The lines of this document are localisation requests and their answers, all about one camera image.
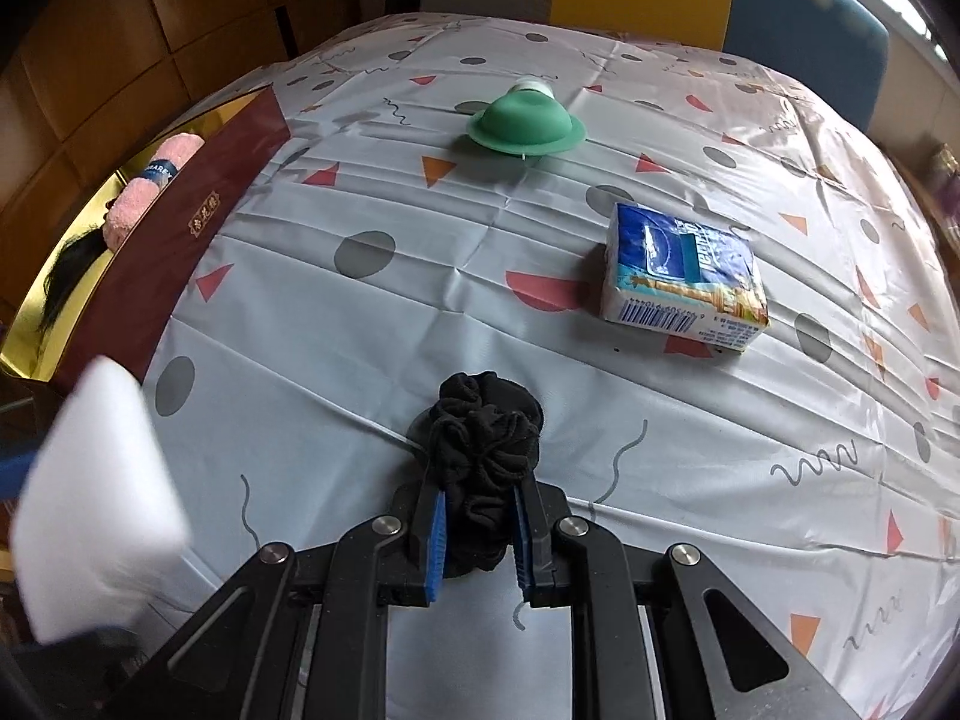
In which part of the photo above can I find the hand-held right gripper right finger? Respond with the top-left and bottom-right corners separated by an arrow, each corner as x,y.
512,478 -> 856,720

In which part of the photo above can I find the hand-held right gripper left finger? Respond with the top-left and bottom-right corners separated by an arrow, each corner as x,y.
112,465 -> 452,720

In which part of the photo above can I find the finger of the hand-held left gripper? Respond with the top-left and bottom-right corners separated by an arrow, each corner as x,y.
0,446 -> 37,503

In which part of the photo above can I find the white sponge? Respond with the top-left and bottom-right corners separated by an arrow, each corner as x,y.
9,356 -> 192,644

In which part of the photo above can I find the black scrunchie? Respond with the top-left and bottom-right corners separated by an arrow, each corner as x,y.
411,371 -> 546,575

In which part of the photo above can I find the black hair piece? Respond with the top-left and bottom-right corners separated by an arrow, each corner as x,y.
34,231 -> 102,335

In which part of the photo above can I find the gold box with red sides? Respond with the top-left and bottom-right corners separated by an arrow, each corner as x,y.
0,82 -> 295,385

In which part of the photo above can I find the blue tissue pack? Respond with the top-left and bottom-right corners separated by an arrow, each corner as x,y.
598,201 -> 772,353

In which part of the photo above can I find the green silicone lid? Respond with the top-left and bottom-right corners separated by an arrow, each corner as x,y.
469,76 -> 587,158

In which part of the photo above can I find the printed tablecloth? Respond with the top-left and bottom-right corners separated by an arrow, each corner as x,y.
139,11 -> 960,720

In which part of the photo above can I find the wooden wardrobe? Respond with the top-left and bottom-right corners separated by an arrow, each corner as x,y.
0,0 -> 376,301

